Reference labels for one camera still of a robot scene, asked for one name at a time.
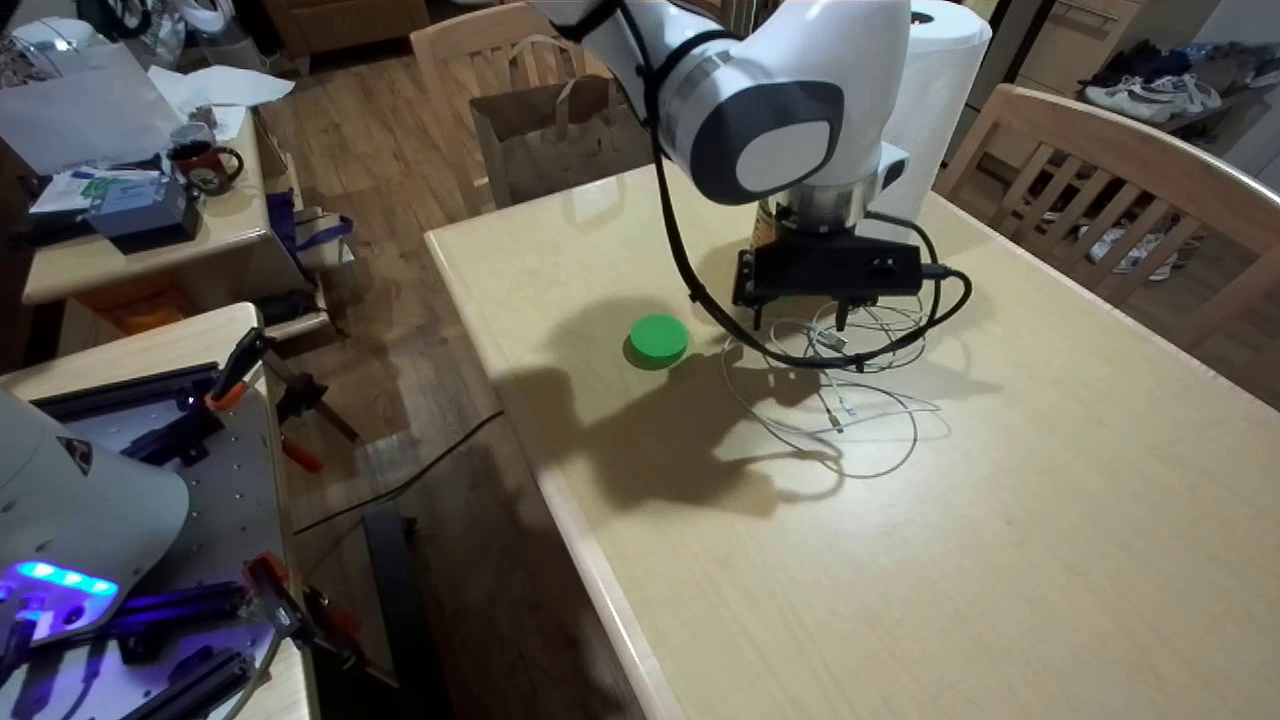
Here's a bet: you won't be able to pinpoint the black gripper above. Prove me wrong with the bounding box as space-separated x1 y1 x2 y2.
730 233 925 332

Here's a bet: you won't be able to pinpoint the thin white cable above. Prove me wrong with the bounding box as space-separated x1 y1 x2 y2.
744 299 954 484

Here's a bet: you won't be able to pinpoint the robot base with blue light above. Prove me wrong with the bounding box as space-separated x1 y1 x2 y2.
0 393 192 643

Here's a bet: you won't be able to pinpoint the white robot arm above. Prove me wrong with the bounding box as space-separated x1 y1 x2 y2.
526 0 925 312

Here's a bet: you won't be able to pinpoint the brown paper bag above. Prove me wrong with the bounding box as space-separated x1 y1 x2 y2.
473 36 651 203

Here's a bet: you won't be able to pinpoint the green round lid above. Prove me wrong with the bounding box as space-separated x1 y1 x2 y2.
623 312 686 368

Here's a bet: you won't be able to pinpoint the light wooden dining table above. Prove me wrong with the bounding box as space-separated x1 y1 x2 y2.
424 174 1280 720

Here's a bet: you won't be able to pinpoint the white paper towel roll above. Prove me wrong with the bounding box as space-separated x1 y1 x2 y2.
873 0 993 220

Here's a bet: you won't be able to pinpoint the wooden chair with grey cushion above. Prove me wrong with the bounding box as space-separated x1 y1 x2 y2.
407 0 646 211

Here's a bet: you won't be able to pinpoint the wooden chair behind table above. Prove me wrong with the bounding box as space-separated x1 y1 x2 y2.
937 85 1280 347

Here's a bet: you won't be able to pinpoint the white sneakers on floor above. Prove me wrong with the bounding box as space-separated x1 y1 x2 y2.
1085 71 1218 124

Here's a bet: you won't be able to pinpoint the dark mug on side table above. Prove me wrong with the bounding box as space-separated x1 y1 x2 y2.
168 142 243 197

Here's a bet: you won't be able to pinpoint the black orange clamp tool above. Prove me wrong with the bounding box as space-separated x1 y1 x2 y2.
122 327 271 470

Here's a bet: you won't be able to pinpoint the cluttered wooden side table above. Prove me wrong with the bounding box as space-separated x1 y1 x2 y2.
0 45 303 303

